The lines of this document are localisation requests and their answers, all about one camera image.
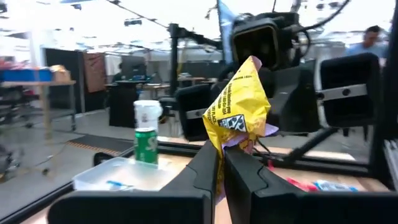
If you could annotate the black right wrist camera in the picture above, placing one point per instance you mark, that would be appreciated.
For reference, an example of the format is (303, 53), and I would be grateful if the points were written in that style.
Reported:
(258, 40)

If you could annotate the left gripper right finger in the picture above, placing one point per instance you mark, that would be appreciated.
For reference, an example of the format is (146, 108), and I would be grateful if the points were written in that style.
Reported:
(264, 205)

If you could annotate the black stand post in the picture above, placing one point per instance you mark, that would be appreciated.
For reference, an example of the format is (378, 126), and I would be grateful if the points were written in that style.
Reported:
(173, 62)

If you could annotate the cardboard box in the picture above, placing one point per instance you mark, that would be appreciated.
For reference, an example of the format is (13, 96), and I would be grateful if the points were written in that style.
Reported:
(61, 74)

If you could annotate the clear plastic container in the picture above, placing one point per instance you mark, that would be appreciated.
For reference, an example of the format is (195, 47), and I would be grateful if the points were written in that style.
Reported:
(140, 174)

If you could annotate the white plastic pail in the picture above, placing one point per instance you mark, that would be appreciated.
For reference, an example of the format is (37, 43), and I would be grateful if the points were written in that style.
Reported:
(147, 112)

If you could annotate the white blue Hershey's bar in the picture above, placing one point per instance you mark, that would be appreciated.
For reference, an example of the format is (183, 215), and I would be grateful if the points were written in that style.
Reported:
(334, 186)
(118, 183)

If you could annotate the green Sprite can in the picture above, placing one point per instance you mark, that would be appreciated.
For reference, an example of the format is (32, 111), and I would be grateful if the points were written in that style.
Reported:
(146, 146)

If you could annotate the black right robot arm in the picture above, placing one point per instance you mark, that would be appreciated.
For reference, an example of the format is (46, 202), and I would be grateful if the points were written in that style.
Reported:
(391, 93)

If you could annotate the blue storage bin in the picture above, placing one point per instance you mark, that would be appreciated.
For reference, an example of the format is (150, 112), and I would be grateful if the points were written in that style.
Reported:
(25, 75)

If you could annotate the yellow candy packet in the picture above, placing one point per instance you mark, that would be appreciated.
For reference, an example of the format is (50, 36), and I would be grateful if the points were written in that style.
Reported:
(239, 102)

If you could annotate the red candy packet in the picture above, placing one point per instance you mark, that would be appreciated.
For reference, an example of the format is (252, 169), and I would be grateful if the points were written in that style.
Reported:
(300, 185)

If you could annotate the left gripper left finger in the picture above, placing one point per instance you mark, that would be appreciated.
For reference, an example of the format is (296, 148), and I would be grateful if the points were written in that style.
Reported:
(186, 205)

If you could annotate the person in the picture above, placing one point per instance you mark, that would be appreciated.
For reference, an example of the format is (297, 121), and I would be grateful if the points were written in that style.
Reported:
(370, 37)

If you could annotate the black mat orange striped edge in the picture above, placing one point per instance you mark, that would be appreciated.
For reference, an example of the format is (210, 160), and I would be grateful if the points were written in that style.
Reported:
(99, 143)

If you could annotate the black partition panel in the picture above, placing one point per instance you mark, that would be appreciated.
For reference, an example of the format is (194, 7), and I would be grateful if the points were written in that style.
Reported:
(63, 57)

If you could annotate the blue hanging banner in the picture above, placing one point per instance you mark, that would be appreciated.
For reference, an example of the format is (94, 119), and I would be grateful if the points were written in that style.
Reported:
(225, 25)

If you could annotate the brown patterned hanging cloth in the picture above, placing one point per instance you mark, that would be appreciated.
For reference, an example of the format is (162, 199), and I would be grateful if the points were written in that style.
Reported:
(94, 73)

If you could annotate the wooden side table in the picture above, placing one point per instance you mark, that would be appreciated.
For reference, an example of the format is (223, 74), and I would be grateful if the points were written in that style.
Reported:
(37, 83)

